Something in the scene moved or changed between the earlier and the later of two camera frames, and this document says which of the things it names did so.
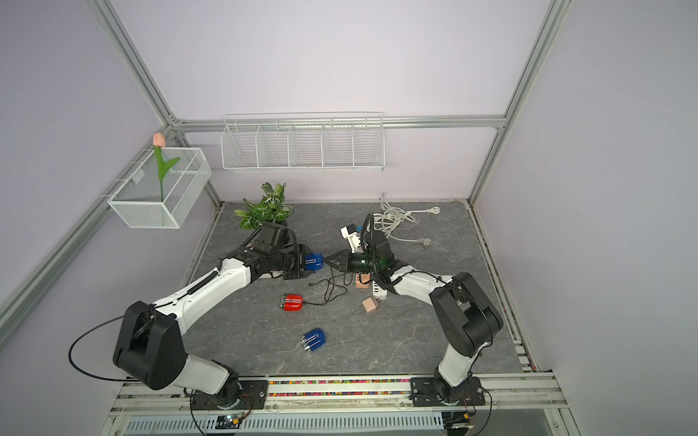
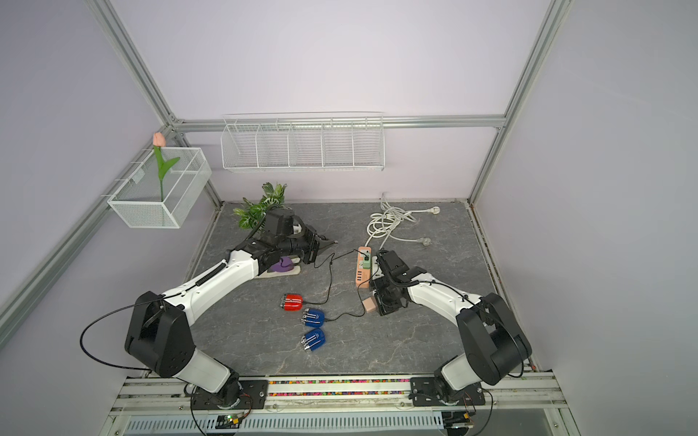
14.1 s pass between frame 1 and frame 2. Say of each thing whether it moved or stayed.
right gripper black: moved
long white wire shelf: stayed
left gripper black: moved
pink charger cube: stayed
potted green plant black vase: stayed
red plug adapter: stayed
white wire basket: stayed
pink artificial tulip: stayed
